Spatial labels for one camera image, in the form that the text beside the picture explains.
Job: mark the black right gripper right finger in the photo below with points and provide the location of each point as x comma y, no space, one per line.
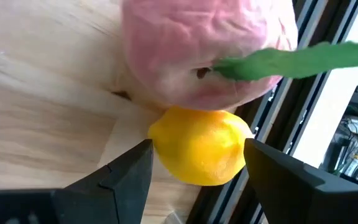
306,199

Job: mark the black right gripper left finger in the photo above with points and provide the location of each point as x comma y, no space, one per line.
89,202

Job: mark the yellow lemon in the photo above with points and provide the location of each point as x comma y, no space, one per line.
197,146

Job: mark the pink peach with green leaf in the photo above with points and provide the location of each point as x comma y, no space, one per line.
182,46

